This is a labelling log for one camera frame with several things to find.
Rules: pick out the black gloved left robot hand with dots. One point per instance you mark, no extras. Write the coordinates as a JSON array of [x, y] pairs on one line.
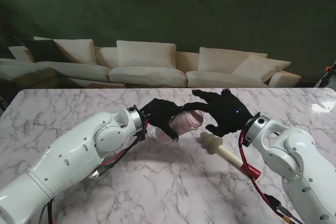
[[162, 115]]

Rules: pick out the cream fabric sofa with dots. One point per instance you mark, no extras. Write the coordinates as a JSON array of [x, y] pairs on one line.
[[147, 75]]

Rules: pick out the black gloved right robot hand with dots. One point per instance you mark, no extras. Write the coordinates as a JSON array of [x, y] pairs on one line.
[[228, 113]]

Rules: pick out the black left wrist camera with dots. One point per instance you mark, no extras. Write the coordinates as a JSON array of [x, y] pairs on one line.
[[140, 136]]

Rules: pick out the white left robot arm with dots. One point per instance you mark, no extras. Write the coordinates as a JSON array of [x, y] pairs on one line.
[[65, 161]]

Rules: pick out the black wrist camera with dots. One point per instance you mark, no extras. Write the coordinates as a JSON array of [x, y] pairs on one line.
[[140, 136], [245, 141]]

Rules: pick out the dark grey throw pillow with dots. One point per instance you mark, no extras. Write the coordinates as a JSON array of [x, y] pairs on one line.
[[47, 51]]

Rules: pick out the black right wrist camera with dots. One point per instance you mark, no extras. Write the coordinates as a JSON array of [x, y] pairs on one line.
[[245, 141]]

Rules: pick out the cream sofa back pillow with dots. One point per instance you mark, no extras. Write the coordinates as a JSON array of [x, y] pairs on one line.
[[78, 51], [262, 68], [220, 60], [145, 53]]

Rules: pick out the black stand with orange clip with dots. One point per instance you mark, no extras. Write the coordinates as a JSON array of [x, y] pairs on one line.
[[328, 75]]

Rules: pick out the cream sofa seat cushion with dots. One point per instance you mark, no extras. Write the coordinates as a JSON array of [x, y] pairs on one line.
[[223, 79], [76, 72], [147, 75]]

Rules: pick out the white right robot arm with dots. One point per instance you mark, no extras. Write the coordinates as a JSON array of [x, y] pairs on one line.
[[294, 161]]

